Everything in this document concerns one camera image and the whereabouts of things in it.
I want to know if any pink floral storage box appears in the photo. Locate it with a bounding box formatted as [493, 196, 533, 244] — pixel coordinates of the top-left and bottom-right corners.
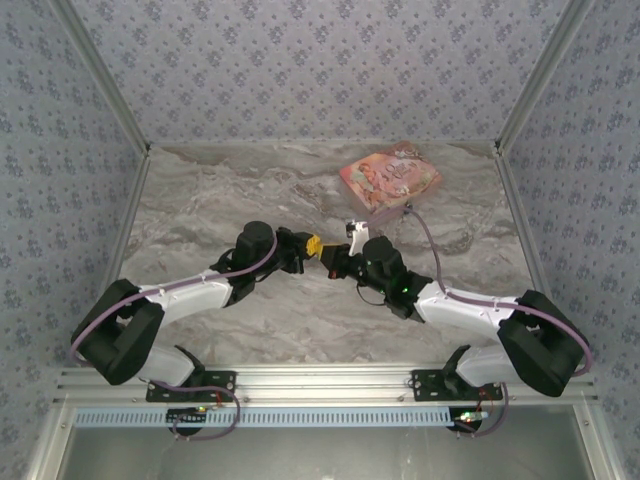
[338, 141, 445, 217]

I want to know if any small circuit board with LED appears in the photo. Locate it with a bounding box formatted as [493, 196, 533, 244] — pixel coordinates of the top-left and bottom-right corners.
[166, 405, 211, 426]
[449, 408, 490, 427]

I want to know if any grey metal sheet panel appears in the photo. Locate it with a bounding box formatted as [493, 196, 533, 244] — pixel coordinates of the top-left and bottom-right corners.
[64, 425, 591, 480]

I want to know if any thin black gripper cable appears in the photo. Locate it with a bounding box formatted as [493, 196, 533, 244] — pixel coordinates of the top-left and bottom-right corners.
[355, 282, 387, 309]

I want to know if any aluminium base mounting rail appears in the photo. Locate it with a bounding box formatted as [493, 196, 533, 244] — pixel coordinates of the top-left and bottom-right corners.
[54, 364, 599, 407]

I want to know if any aluminium side rail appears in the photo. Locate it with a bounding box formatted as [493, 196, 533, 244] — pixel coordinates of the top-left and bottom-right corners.
[494, 149, 631, 480]
[22, 149, 154, 480]

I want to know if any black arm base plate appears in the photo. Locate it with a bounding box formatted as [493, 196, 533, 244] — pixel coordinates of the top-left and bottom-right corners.
[145, 368, 238, 404]
[410, 368, 506, 402]

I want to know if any slotted grey cable duct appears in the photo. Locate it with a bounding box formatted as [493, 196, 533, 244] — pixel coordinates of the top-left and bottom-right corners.
[73, 405, 464, 430]

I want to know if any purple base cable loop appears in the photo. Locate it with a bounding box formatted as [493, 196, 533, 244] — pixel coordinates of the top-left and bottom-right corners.
[149, 379, 242, 442]
[452, 382, 510, 440]

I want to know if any aluminium slanted frame post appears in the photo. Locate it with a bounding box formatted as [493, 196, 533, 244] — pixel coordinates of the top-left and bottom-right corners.
[492, 0, 599, 157]
[52, 0, 152, 154]

